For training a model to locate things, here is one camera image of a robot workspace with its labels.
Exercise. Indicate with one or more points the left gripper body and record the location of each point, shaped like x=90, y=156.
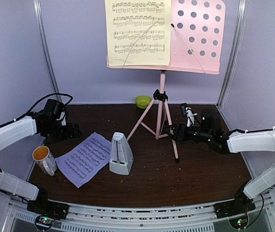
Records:
x=67, y=134

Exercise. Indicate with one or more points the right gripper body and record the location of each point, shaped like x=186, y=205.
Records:
x=184, y=137

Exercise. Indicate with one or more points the purple sheet music page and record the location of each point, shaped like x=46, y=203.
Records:
x=83, y=162

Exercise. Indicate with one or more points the white metronome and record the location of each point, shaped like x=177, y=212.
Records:
x=121, y=156

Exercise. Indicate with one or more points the yellow sheet music page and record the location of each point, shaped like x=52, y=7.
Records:
x=138, y=32

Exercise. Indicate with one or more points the pink music stand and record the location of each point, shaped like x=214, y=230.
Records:
x=197, y=28

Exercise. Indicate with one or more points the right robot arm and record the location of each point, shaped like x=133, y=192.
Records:
x=209, y=131

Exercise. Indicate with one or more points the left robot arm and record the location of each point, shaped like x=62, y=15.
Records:
x=50, y=123

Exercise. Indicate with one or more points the white orange-lined mug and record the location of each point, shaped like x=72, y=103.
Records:
x=45, y=160

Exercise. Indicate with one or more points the green plastic bowl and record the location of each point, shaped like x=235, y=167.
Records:
x=143, y=101

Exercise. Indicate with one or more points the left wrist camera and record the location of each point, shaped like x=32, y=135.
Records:
x=61, y=121

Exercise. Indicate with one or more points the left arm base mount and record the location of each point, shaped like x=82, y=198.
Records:
x=48, y=211

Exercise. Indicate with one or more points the front aluminium rail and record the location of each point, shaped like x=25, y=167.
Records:
x=191, y=218

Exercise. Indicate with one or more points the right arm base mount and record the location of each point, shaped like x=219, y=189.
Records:
x=236, y=210

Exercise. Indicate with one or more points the right aluminium frame post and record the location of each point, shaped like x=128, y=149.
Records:
x=236, y=45

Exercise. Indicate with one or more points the aluminium frame post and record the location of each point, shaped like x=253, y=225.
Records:
x=46, y=53
x=236, y=45

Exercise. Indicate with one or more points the left aluminium frame post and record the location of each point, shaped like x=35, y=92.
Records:
x=46, y=53

